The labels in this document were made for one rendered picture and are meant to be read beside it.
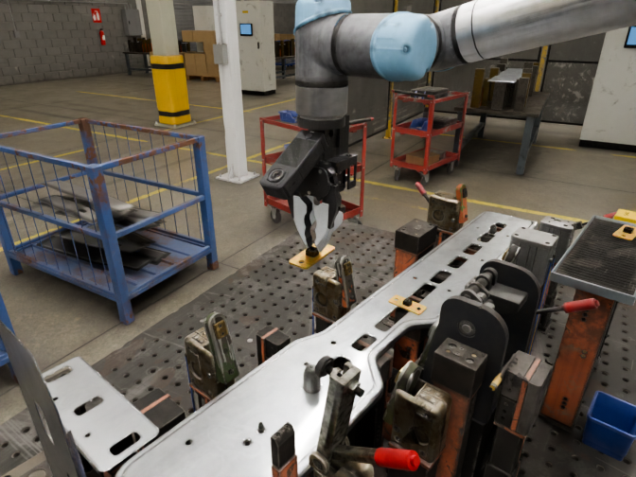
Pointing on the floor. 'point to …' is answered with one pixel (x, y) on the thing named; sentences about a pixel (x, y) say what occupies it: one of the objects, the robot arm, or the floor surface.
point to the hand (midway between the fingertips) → (311, 244)
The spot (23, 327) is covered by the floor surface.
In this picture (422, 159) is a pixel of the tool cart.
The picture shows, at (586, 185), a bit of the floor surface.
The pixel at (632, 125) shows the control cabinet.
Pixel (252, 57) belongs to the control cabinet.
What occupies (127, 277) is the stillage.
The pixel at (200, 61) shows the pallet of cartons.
